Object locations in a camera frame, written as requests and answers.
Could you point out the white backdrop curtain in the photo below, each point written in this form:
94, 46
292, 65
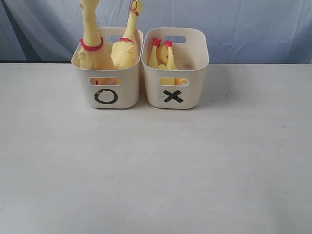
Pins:
237, 31

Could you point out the yellow rubber chicken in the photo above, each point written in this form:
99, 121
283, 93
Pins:
123, 52
93, 54

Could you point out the cream bin marked cross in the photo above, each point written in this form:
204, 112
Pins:
191, 58

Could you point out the cream bin marked circle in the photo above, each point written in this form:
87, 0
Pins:
121, 96

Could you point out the headless yellow chicken body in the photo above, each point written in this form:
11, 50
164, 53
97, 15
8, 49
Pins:
162, 55

